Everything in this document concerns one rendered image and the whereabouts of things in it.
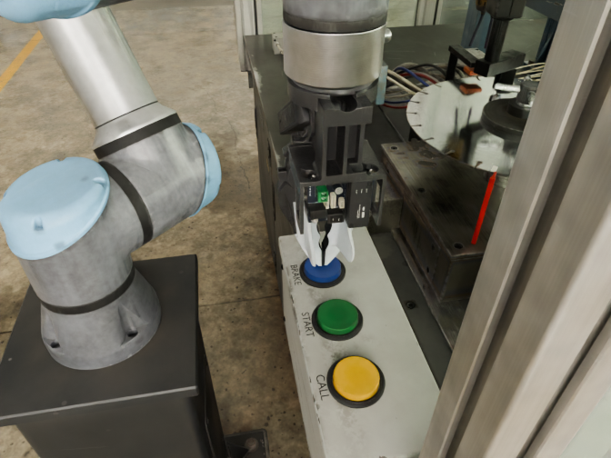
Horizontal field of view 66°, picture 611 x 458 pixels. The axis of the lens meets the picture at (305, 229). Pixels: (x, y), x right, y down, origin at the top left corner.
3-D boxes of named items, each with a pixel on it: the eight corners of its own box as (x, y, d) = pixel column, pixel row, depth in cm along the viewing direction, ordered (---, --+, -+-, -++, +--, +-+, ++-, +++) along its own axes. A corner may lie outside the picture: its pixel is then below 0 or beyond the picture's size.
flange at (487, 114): (500, 140, 64) (505, 123, 63) (469, 105, 73) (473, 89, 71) (577, 135, 65) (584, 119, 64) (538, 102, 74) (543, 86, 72)
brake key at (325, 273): (344, 288, 51) (345, 274, 50) (307, 293, 51) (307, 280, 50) (335, 263, 55) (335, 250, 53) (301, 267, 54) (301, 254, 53)
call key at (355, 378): (383, 404, 41) (385, 392, 40) (338, 412, 40) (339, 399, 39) (370, 365, 44) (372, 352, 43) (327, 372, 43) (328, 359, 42)
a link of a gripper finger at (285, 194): (279, 235, 47) (276, 160, 42) (277, 226, 49) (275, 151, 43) (325, 231, 48) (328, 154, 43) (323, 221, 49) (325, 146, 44)
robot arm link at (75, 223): (13, 277, 59) (-37, 186, 50) (107, 224, 67) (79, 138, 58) (65, 324, 53) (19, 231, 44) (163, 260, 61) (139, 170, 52)
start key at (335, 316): (361, 339, 46) (363, 326, 45) (321, 345, 46) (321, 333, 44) (351, 309, 49) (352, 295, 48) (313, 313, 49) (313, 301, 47)
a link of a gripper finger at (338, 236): (332, 294, 48) (335, 224, 42) (319, 255, 52) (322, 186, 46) (361, 291, 48) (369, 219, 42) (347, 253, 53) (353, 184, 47)
